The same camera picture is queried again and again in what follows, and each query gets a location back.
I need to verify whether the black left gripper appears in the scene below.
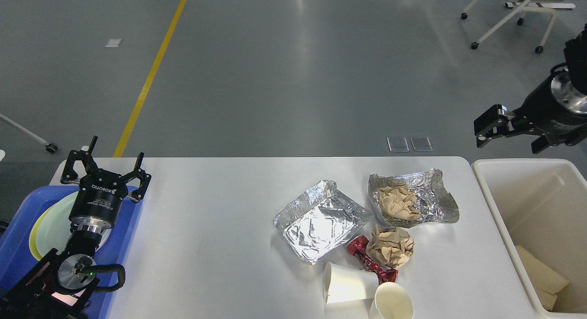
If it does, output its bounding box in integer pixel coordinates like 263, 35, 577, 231
60, 136, 151, 230

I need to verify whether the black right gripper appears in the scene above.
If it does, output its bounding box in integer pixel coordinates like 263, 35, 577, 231
473, 71, 587, 154

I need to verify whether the mint green plate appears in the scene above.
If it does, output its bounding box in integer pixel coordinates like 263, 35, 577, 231
33, 192, 113, 259

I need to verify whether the aluminium foil tray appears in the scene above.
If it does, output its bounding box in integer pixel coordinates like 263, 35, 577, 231
273, 180, 373, 265
368, 169, 460, 228

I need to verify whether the brown paper sheet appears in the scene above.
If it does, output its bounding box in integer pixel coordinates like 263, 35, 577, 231
515, 245, 570, 311

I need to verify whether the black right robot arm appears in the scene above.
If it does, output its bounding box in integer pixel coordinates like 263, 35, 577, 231
473, 31, 587, 154

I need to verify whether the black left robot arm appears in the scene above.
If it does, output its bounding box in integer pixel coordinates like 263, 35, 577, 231
1, 137, 151, 319

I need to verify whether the white chair leg left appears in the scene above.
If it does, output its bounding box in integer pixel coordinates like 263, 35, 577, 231
0, 114, 59, 163

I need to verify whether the beige plastic bin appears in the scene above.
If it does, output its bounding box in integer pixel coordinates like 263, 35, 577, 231
472, 159, 587, 319

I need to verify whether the yellow plate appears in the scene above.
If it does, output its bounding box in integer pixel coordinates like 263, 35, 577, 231
28, 205, 60, 260

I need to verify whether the right floor socket cover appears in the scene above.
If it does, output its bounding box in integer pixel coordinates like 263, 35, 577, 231
410, 137, 433, 152

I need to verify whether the floor socket cover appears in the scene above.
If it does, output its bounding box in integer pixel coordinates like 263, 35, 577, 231
387, 137, 410, 153
410, 137, 433, 152

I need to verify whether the left floor socket cover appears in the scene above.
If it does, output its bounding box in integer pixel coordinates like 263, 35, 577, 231
387, 137, 410, 153

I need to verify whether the crumpled brown paper ball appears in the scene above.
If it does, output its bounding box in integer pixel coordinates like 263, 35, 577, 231
366, 225, 415, 269

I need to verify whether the red foil wrapper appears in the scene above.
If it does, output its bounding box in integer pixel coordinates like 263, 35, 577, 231
346, 235, 398, 284

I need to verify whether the upright white paper cup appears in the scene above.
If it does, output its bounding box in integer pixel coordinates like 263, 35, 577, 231
368, 282, 414, 319

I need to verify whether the flat aluminium foil tray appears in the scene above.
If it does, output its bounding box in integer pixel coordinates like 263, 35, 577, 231
273, 180, 373, 265

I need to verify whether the lying white paper cup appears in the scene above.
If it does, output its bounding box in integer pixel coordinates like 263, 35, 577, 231
323, 262, 379, 304

